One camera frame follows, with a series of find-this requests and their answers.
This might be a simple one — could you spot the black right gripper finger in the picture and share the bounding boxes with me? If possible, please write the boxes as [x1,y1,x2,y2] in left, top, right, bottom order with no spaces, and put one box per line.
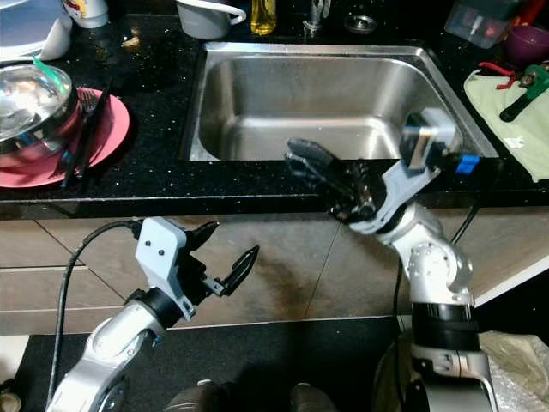
[285,137,353,177]
[290,159,357,215]

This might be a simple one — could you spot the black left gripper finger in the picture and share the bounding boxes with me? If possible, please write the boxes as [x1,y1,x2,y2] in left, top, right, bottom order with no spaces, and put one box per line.
[187,221,222,256]
[204,244,261,299]

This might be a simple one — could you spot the steel bowl with green tape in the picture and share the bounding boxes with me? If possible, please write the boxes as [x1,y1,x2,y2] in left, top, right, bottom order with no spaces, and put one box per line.
[0,64,77,169]

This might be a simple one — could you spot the beige kitchen cabinet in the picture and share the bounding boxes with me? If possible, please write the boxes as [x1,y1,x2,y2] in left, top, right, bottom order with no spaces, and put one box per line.
[0,206,549,337]

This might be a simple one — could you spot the red kitchen tool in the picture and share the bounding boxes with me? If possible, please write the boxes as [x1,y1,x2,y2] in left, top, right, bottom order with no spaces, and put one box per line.
[477,60,520,89]

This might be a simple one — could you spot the green and black kitchen tool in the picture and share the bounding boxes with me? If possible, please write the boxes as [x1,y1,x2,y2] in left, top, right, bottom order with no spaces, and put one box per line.
[498,64,549,124]

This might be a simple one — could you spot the stainless steel sink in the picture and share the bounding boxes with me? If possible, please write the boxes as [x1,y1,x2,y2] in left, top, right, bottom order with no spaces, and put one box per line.
[181,41,501,164]

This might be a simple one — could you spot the grey robot left leg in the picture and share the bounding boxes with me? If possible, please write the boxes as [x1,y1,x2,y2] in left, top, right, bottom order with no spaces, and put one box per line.
[163,382,231,412]

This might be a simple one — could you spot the grey robot leg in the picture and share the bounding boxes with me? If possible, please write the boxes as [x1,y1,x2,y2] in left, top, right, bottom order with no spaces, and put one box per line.
[287,382,337,412]
[163,382,231,412]

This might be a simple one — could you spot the pink plate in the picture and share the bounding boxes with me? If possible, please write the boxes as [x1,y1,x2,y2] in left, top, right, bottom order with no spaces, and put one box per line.
[0,86,132,190]

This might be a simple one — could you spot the round metal counter cap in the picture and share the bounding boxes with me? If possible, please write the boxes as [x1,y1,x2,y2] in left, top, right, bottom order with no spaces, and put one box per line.
[343,13,379,35]

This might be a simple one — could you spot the chrome faucet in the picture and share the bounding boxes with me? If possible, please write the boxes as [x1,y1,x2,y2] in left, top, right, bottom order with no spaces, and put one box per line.
[305,0,333,37]

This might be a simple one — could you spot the grey robot right leg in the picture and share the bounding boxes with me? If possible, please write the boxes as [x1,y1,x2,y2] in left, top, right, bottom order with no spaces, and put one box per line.
[287,382,337,412]

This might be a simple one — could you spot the yellow oil bottle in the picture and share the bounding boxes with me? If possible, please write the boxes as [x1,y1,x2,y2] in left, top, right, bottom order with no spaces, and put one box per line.
[250,0,278,37]

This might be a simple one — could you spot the light green cloth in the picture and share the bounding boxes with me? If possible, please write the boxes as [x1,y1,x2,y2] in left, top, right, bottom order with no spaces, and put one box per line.
[463,67,549,183]

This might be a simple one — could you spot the clear plastic food box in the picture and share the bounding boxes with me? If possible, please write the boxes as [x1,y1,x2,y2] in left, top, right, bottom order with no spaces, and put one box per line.
[445,0,524,50]

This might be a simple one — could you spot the purple bowl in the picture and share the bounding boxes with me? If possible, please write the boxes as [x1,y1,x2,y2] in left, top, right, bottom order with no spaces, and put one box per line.
[504,24,549,68]

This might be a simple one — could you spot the white stacked plastic container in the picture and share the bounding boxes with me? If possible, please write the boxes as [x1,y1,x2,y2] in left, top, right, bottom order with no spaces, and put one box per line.
[0,0,75,61]

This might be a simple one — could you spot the red plastic utensil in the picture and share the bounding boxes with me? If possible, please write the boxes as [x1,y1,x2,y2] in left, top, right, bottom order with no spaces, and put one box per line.
[510,0,549,28]

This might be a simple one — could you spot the white printed mug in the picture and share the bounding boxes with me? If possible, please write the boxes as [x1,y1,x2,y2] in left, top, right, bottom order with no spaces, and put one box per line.
[63,0,111,29]

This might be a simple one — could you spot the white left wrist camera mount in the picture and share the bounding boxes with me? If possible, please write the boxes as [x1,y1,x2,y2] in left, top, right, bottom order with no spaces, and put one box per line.
[136,216,191,323]

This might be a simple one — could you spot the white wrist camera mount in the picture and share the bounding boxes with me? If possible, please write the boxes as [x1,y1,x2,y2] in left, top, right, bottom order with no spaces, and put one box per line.
[347,107,466,237]
[136,216,191,323]

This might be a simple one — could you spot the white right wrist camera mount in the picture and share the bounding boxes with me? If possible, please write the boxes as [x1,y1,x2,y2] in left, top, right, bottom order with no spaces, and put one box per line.
[347,107,466,237]

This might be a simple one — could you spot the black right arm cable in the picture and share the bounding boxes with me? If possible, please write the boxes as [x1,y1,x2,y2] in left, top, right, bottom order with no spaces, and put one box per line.
[392,153,483,387]

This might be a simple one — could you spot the grey kettle with white handle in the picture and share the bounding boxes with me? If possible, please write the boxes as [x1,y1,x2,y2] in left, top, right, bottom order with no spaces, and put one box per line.
[176,0,249,40]

